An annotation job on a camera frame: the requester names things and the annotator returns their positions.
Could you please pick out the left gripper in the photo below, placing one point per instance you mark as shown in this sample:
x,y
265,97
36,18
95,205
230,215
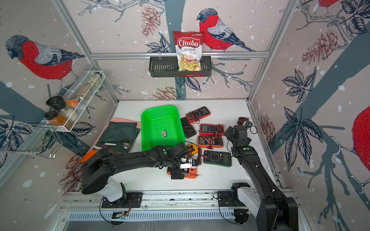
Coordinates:
x,y
177,173

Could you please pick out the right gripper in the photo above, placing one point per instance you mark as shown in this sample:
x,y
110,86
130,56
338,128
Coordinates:
x,y
230,136

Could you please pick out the yellow multimeter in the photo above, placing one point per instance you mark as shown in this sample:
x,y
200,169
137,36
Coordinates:
x,y
193,149

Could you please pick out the orange multimeter leads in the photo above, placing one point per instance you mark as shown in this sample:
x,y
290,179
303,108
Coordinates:
x,y
180,174

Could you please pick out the red multimeter with leads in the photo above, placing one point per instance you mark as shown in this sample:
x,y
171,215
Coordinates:
x,y
212,130

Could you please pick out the dark green multimeter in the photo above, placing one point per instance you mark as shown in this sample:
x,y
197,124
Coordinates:
x,y
217,158

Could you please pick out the green plastic basket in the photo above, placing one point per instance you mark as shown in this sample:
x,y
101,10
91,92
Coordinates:
x,y
158,119

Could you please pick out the orange black multimeter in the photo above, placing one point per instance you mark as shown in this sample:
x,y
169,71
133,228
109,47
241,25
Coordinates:
x,y
210,142

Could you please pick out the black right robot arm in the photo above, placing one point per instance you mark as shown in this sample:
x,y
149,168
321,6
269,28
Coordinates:
x,y
275,211

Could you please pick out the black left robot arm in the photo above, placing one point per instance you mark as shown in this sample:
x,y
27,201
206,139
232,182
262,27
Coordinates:
x,y
99,166

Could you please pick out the small black multimeter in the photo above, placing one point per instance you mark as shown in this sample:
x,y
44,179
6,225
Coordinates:
x,y
244,121

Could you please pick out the black face-down multimeter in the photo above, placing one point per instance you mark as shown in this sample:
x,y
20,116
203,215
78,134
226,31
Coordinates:
x,y
188,129

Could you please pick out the red multimeter far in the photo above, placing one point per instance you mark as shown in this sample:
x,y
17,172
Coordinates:
x,y
197,115

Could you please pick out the metal spoon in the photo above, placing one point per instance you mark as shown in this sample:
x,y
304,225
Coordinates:
x,y
125,143

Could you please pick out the dark green cloth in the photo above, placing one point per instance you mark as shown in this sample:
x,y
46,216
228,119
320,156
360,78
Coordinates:
x,y
118,135

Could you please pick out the pink tray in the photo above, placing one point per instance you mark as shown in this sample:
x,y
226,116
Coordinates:
x,y
115,135

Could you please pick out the orange bowl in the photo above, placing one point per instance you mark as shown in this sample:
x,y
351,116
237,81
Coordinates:
x,y
89,155

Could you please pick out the cassava chips bag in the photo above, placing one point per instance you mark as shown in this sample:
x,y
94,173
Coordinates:
x,y
188,47

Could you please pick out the amber spice jar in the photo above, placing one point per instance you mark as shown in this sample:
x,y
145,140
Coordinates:
x,y
58,119

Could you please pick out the black lid spice jar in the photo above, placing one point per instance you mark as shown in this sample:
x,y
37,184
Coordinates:
x,y
57,103

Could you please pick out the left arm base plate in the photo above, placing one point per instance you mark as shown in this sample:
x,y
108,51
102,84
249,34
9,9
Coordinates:
x,y
132,200

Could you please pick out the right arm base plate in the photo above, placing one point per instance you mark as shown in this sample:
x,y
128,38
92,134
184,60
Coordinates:
x,y
244,198

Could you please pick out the black wall basket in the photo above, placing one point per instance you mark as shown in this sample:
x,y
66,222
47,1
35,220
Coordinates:
x,y
167,67

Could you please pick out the white wire spice rack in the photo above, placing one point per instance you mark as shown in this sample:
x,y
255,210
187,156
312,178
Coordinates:
x,y
83,90

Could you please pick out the wire wall hook rack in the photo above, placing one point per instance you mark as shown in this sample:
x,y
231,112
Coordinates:
x,y
31,140

